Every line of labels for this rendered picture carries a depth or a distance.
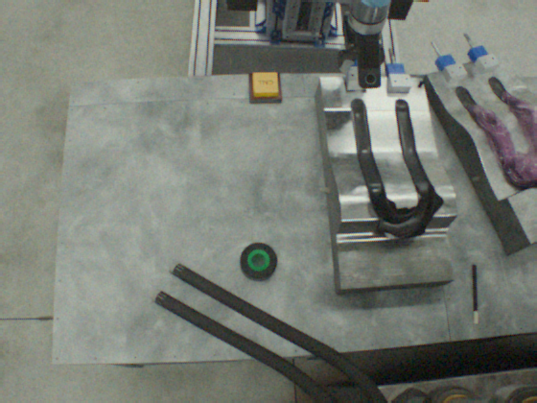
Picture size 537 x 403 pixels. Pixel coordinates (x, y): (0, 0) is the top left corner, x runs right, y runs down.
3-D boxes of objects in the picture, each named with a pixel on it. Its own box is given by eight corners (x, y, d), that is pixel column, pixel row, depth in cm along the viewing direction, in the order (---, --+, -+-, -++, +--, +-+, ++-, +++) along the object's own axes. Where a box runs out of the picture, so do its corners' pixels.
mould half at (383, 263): (315, 96, 132) (322, 66, 119) (411, 96, 134) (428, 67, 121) (336, 294, 115) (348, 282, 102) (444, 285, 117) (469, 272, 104)
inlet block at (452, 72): (421, 49, 136) (428, 37, 131) (436, 45, 137) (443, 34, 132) (444, 88, 132) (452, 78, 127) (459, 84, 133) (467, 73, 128)
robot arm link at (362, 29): (391, 24, 94) (348, 27, 94) (387, 35, 98) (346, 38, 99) (385, -10, 95) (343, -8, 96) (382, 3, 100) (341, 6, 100)
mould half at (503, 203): (419, 84, 136) (432, 61, 125) (495, 63, 140) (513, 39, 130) (507, 255, 120) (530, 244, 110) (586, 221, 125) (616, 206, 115)
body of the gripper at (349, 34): (374, 27, 112) (382, -3, 100) (380, 61, 110) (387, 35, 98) (339, 29, 112) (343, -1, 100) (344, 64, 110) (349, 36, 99)
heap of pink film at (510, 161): (458, 106, 127) (471, 90, 120) (512, 90, 130) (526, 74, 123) (506, 198, 119) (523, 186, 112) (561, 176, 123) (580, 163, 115)
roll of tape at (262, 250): (241, 283, 114) (241, 279, 111) (238, 248, 117) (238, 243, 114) (277, 279, 115) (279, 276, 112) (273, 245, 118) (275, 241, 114)
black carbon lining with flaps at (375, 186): (345, 103, 124) (354, 81, 115) (408, 103, 125) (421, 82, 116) (364, 244, 112) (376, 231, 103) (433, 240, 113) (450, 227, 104)
